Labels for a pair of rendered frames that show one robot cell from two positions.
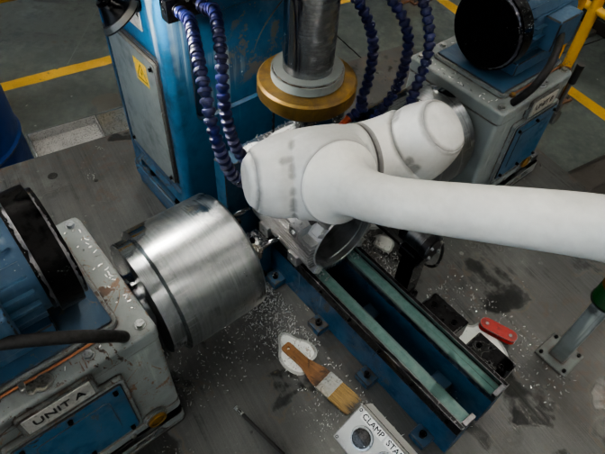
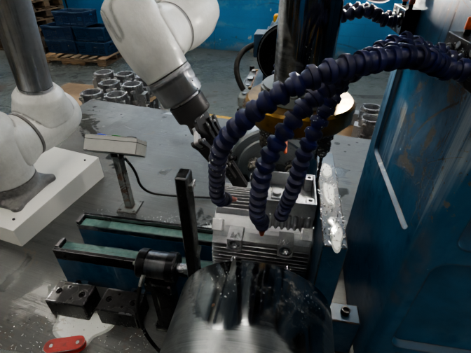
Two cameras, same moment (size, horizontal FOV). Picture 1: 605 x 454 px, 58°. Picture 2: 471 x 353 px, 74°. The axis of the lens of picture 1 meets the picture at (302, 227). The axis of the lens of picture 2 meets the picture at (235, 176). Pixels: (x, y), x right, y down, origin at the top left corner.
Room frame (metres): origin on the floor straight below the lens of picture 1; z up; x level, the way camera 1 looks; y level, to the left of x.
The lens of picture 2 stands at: (1.16, -0.38, 1.53)
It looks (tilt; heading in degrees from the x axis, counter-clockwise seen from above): 35 degrees down; 142
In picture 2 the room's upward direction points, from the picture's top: straight up
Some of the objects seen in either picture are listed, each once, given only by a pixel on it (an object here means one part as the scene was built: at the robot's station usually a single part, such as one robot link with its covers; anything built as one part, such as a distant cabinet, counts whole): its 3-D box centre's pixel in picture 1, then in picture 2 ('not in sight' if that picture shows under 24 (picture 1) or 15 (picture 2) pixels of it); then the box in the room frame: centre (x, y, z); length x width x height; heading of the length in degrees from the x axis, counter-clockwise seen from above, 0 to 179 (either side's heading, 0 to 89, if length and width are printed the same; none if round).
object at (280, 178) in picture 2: not in sight; (284, 199); (0.82, 0.01, 1.11); 0.12 x 0.11 x 0.07; 43
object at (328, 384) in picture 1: (318, 375); not in sight; (0.50, -0.06, 0.80); 0.21 x 0.05 x 0.01; 50
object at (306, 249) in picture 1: (311, 210); (262, 230); (0.79, -0.02, 1.01); 0.20 x 0.19 x 0.19; 43
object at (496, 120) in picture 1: (478, 117); not in sight; (1.20, -0.45, 0.99); 0.35 x 0.31 x 0.37; 133
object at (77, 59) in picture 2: not in sight; (80, 35); (-5.11, 1.04, 0.39); 1.20 x 0.80 x 0.79; 42
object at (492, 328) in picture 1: (497, 331); (65, 345); (0.64, -0.47, 0.81); 0.09 x 0.03 x 0.02; 61
